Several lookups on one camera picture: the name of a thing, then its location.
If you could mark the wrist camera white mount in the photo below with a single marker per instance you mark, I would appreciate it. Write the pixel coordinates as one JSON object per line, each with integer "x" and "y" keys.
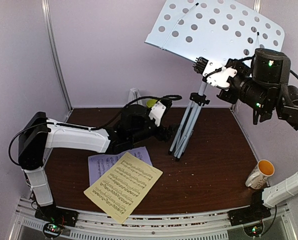
{"x": 214, "y": 73}
{"x": 156, "y": 113}

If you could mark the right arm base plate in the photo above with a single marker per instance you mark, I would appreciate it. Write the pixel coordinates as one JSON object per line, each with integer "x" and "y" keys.
{"x": 248, "y": 214}

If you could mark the light blue folding music stand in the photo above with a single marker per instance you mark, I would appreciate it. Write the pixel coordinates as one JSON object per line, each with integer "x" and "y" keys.
{"x": 217, "y": 30}

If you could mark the purple sheet music page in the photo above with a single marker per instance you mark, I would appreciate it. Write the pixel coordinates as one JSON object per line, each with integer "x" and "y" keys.
{"x": 100, "y": 163}

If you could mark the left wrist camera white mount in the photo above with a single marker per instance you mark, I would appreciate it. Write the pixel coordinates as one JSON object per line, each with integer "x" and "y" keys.
{"x": 156, "y": 113}

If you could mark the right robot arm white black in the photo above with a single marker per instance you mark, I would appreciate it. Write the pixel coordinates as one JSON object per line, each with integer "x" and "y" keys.
{"x": 264, "y": 86}

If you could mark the white mug orange inside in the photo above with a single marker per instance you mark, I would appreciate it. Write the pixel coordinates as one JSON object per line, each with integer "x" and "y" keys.
{"x": 257, "y": 179}

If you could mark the aluminium corner post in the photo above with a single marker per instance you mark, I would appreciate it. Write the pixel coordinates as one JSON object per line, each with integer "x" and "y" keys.
{"x": 257, "y": 5}
{"x": 45, "y": 4}

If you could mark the white metronome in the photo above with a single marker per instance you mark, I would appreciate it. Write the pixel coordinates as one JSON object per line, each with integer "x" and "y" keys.
{"x": 134, "y": 96}

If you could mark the left aluminium corner post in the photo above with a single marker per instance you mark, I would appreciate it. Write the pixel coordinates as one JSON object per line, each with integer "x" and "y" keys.
{"x": 45, "y": 4}

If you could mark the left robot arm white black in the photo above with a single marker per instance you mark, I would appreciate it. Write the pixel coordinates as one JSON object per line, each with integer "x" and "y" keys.
{"x": 132, "y": 124}

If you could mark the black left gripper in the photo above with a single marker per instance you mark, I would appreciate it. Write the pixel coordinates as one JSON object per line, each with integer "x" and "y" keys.
{"x": 161, "y": 135}

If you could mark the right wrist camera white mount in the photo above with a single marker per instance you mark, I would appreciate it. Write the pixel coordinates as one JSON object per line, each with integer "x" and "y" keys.
{"x": 214, "y": 73}

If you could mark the yellow sheet music page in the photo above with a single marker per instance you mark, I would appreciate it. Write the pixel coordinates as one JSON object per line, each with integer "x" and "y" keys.
{"x": 121, "y": 189}

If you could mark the right aluminium corner post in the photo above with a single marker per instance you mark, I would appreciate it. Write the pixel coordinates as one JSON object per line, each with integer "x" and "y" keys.
{"x": 257, "y": 5}

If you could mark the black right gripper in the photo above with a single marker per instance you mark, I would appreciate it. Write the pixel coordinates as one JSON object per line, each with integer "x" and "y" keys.
{"x": 233, "y": 61}

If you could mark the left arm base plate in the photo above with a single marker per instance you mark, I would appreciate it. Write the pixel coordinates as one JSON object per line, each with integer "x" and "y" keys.
{"x": 57, "y": 215}

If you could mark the green plastic bowl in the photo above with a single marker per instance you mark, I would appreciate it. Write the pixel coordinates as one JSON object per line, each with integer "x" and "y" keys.
{"x": 150, "y": 103}

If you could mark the front aluminium frame rail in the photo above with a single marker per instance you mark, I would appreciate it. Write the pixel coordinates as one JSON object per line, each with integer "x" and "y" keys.
{"x": 210, "y": 225}

